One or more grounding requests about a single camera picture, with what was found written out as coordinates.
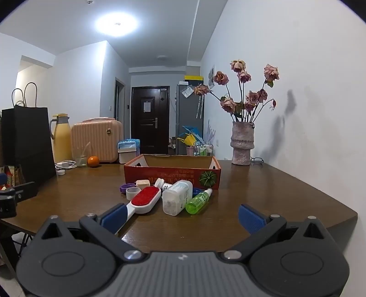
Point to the pink suitcase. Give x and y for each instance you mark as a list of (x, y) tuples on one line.
[(97, 140)]

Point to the pink ceramic vase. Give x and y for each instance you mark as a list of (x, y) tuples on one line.
[(242, 144)]

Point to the orange fruit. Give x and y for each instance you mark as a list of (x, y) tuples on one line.
[(93, 161)]

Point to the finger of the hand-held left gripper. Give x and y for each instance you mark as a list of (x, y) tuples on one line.
[(26, 192)]

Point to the yellow and black box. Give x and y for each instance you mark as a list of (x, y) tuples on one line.
[(194, 80)]

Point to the small ceiling lamp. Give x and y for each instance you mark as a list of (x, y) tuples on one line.
[(162, 58)]

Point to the green spray bottle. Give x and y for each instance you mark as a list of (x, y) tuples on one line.
[(197, 202)]

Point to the pink flower pot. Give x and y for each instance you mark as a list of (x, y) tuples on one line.
[(189, 150)]

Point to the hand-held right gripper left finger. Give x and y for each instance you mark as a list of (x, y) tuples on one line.
[(112, 221)]

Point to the grey cabinet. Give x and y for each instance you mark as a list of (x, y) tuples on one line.
[(185, 114)]

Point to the purple round lid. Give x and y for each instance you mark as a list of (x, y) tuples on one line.
[(127, 187)]

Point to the wall poster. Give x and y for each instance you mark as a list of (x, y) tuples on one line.
[(211, 75)]

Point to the blue tissue pack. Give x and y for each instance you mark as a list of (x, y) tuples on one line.
[(128, 144)]

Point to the small blue object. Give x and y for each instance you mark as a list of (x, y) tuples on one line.
[(196, 192)]

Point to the orange cardboard box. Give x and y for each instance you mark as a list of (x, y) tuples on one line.
[(171, 172)]

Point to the yellow thermos jug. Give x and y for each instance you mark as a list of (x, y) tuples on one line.
[(61, 140)]

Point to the clear drinking glass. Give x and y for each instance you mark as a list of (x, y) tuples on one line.
[(81, 158)]

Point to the colourful snack box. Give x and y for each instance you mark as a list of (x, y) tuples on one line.
[(11, 177)]

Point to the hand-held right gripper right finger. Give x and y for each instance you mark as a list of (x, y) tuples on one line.
[(251, 218)]

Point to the dark brown door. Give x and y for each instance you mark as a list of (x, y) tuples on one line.
[(150, 122)]

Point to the beige square box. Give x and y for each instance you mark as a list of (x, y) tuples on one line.
[(143, 183)]

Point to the round ceiling light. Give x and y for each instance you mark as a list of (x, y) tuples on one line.
[(116, 24)]

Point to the black eyeglasses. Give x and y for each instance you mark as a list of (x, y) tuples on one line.
[(257, 160)]

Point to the yellow watering can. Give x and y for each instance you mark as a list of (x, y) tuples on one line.
[(189, 140)]

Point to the black paper bag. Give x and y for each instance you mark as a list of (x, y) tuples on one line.
[(27, 140)]

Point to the dried pink roses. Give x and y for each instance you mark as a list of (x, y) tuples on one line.
[(246, 98)]

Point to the small white cap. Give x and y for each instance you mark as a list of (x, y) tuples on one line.
[(61, 172)]

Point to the white tissue box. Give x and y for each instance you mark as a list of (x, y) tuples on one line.
[(127, 156)]

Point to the red and white lint brush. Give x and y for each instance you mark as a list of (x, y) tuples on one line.
[(142, 200)]

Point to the white round cap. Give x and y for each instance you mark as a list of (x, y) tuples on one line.
[(132, 193)]

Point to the clear plastic jar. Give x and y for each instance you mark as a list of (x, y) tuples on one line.
[(175, 198)]

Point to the white tube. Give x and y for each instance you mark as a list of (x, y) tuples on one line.
[(163, 184)]

